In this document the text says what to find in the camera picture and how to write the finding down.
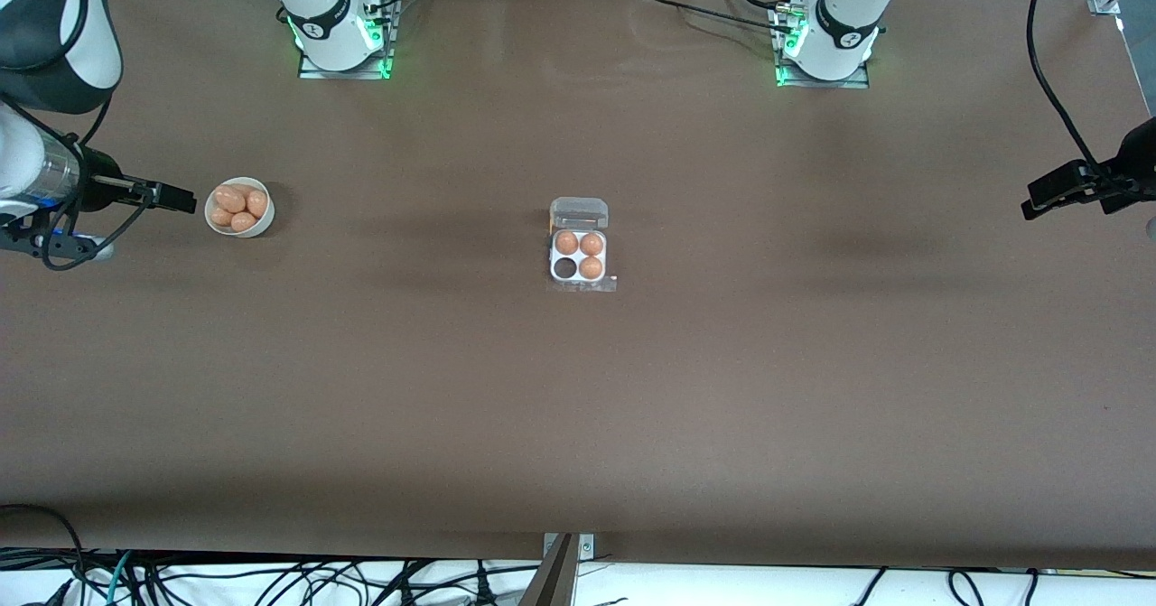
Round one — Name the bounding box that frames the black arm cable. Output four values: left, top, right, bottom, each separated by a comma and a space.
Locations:
18, 91, 154, 273
1027, 0, 1110, 178

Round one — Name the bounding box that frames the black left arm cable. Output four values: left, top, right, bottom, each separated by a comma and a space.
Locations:
1027, 0, 1110, 178

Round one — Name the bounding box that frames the white round bowl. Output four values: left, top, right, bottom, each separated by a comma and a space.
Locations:
204, 177, 276, 239

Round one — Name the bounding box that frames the teal cable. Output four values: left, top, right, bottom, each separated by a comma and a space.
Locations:
104, 550, 136, 606

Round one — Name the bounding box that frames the grey metal strut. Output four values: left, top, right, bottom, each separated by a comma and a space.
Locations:
517, 534, 579, 606

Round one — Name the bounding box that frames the brown table cover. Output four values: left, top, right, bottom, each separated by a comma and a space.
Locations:
0, 0, 1156, 571

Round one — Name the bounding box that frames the clear plastic egg carton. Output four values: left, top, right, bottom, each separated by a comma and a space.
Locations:
546, 196, 619, 294

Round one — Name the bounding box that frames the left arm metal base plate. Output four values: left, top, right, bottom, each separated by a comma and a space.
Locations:
775, 5, 871, 89

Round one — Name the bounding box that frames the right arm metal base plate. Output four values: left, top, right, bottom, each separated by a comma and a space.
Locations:
298, 0, 396, 80

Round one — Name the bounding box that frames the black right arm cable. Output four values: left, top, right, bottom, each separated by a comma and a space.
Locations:
18, 91, 154, 273

